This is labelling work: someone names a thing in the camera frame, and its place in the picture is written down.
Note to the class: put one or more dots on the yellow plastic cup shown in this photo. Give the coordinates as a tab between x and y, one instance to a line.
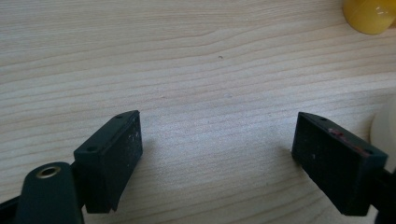
370	15

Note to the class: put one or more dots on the white round object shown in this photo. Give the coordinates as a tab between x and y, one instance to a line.
385	130

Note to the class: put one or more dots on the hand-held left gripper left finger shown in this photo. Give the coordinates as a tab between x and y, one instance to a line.
107	161

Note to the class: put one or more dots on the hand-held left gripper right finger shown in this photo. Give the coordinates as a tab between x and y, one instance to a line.
334	168

